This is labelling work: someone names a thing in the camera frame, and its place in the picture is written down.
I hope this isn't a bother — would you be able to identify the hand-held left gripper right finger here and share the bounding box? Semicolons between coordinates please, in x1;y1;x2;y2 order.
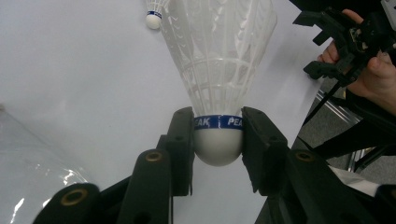
241;105;291;198

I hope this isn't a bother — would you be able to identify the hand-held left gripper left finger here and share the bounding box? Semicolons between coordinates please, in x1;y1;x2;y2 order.
156;106;196;198

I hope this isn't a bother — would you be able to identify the white plastic shuttlecock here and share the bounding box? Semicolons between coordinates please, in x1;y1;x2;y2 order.
160;0;278;167
145;0;171;31

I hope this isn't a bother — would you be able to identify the clear plastic bag beige trim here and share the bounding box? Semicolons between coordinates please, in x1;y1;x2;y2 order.
0;104;92;224

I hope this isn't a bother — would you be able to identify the right hand-held gripper cable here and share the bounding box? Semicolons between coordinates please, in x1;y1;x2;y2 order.
302;81;342;127

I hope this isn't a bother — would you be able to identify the aluminium frame rail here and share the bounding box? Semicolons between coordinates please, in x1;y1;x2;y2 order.
314;90;363;125

